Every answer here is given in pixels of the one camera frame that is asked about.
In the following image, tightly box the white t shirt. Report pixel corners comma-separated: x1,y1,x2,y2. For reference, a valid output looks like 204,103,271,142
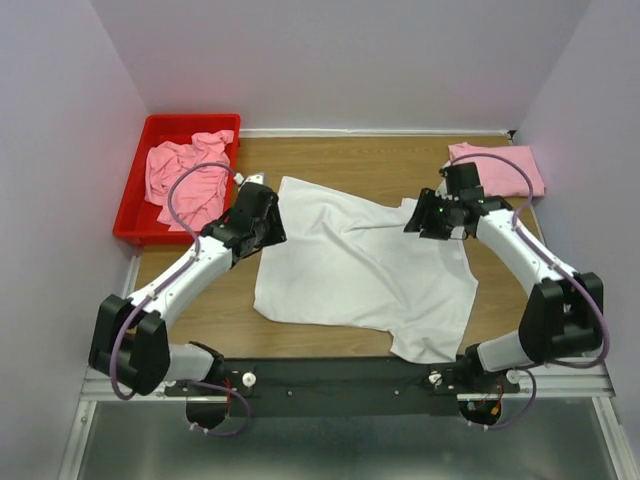
254,177,478,364

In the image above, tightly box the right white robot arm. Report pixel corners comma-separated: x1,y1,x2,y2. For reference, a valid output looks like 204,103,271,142
404,157,610,393

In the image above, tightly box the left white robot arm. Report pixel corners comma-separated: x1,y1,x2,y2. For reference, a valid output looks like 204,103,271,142
88,174,286,395

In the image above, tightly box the folded pink t shirt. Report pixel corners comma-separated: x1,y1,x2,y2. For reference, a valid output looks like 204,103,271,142
448,142,545,198

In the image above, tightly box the crumpled pink t shirt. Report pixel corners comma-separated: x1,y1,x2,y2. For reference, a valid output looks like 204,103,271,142
145,130,234,231

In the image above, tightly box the red plastic bin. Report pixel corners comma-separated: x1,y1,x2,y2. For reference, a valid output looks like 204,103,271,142
113,113,241,246

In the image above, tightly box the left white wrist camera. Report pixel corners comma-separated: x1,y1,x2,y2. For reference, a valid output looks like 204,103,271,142
233,172,268,187

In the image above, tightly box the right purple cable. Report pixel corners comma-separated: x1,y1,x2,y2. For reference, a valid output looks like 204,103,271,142
439,153,611,431

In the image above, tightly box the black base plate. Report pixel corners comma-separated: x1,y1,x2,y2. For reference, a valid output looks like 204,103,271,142
164,355,521,421

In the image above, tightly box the aluminium frame rail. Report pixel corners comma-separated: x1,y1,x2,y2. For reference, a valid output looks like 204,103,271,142
60,248,637,479

